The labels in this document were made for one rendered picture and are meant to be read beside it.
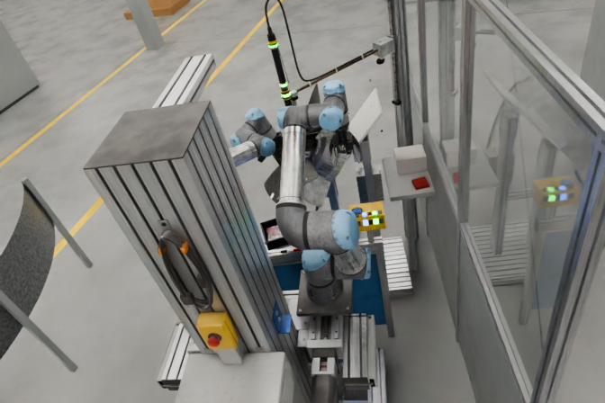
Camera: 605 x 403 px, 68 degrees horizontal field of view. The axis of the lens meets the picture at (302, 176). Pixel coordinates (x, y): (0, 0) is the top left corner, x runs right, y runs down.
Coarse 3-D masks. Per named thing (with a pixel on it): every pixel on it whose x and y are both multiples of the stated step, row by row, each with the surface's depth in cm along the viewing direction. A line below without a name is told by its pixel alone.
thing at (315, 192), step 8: (320, 176) 240; (304, 184) 239; (312, 184) 238; (320, 184) 240; (328, 184) 241; (304, 192) 236; (312, 192) 238; (320, 192) 239; (304, 200) 240; (312, 200) 238; (320, 200) 239
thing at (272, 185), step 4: (276, 168) 251; (280, 168) 249; (276, 172) 250; (280, 172) 248; (272, 176) 253; (276, 176) 250; (280, 176) 248; (268, 180) 255; (272, 180) 252; (276, 180) 250; (280, 180) 248; (264, 184) 259; (268, 184) 255; (272, 184) 252; (276, 184) 250; (268, 188) 254; (272, 188) 252; (276, 188) 249; (268, 192) 254; (272, 192) 252; (276, 192) 249; (276, 196) 249; (276, 200) 249
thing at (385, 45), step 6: (384, 36) 235; (390, 36) 232; (372, 42) 232; (378, 42) 230; (384, 42) 229; (390, 42) 230; (378, 48) 230; (384, 48) 229; (390, 48) 232; (378, 54) 233; (384, 54) 231
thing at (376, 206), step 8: (352, 208) 212; (360, 208) 211; (368, 208) 210; (376, 208) 209; (360, 216) 207; (368, 216) 206; (376, 216) 205; (384, 216) 205; (368, 224) 208; (376, 224) 208; (384, 224) 208
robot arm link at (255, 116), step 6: (252, 108) 194; (258, 108) 192; (246, 114) 192; (252, 114) 190; (258, 114) 190; (264, 114) 193; (252, 120) 190; (258, 120) 191; (264, 120) 193; (258, 126) 191; (264, 126) 193; (270, 126) 196; (258, 132) 194; (264, 132) 194
